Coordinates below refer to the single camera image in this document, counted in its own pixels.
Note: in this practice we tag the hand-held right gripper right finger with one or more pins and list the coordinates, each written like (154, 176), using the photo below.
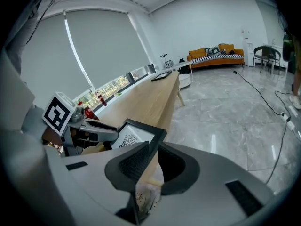
(211, 185)

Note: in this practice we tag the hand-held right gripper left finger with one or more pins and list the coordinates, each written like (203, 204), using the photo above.
(94, 173)

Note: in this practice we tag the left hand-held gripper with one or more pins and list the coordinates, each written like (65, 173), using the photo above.
(57, 113)

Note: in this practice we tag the small black picture frame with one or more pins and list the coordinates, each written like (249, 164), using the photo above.
(138, 129)

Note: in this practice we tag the person's left forearm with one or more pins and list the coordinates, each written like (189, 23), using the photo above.
(35, 122)

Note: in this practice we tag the wooden coffee table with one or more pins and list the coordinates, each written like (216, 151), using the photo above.
(145, 102)

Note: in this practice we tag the cola bottle red label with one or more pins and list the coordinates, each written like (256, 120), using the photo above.
(90, 113)
(102, 99)

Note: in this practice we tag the green paper leaf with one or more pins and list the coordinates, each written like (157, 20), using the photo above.
(118, 94)

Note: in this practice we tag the person's right speckled shoe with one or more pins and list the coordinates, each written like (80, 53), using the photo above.
(147, 196)

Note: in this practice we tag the grey cylindrical container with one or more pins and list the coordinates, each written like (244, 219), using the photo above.
(151, 69)

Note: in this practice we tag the grey roller blind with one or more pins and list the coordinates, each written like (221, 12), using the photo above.
(105, 46)
(51, 60)

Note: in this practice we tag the white round basket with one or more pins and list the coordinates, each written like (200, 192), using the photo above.
(184, 80)

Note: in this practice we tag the white power strip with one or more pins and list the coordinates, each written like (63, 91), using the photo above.
(289, 122)

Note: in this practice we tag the long white table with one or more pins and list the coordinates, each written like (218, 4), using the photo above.
(181, 63)

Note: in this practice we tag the orange sofa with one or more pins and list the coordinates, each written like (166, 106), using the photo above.
(221, 62)

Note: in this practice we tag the person's grey hoodie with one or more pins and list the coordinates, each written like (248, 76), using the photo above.
(21, 39)

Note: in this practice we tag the black white striped throw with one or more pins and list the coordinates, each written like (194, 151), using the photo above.
(216, 57)

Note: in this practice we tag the patterned sofa cushion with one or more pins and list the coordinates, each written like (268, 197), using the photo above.
(213, 51)

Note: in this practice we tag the black metal chair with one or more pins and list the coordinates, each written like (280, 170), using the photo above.
(277, 58)
(261, 55)

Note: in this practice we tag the white water dispenser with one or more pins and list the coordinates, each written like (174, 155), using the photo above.
(247, 48)

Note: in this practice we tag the black green bag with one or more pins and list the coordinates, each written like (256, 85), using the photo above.
(288, 48)

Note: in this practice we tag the deer picture frame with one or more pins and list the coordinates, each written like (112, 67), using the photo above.
(161, 76)

